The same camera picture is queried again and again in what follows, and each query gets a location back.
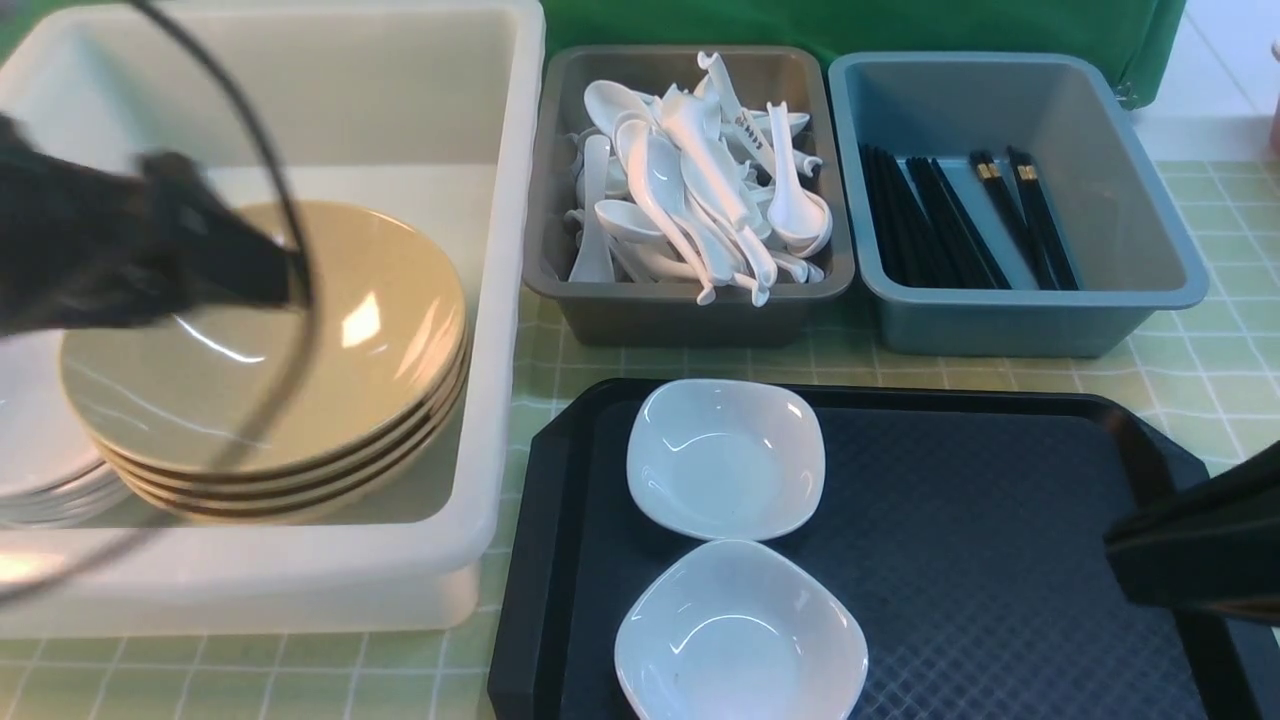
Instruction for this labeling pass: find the stack of white plates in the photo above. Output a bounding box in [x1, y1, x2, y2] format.
[1, 331, 132, 529]

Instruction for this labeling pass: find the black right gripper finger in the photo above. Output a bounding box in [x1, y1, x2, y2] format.
[1103, 468, 1279, 626]

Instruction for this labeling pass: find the pile of white spoons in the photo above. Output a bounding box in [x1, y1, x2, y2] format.
[564, 50, 835, 307]

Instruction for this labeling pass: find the white ceramic soup spoon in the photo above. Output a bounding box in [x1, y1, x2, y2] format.
[660, 85, 778, 290]

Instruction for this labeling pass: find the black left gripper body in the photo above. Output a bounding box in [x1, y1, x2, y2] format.
[3, 117, 172, 337]

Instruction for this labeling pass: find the black plastic serving tray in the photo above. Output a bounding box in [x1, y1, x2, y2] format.
[488, 378, 1279, 719]

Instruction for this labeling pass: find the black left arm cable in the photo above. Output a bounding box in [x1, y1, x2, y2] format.
[0, 0, 323, 606]

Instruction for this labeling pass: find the white square dish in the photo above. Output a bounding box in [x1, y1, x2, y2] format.
[613, 539, 869, 719]
[626, 378, 827, 542]

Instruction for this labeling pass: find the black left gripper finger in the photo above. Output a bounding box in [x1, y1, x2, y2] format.
[140, 151, 311, 307]

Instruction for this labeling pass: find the grey plastic spoon bin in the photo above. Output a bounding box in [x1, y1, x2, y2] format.
[524, 45, 856, 347]

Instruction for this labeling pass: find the large white plastic tub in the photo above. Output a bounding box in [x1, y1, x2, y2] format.
[3, 1, 544, 639]

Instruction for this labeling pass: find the bundle of black chopsticks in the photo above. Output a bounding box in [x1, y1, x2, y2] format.
[858, 143, 1082, 291]

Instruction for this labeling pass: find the white square dish front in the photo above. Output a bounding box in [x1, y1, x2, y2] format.
[613, 539, 869, 719]

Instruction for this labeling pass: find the tan noodle bowl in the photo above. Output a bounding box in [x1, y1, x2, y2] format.
[60, 200, 467, 474]

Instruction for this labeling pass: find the green checkered tablecloth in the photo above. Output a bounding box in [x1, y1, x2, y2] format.
[3, 161, 1277, 719]

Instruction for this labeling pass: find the blue-grey plastic chopstick bin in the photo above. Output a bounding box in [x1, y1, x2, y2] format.
[828, 53, 1208, 357]

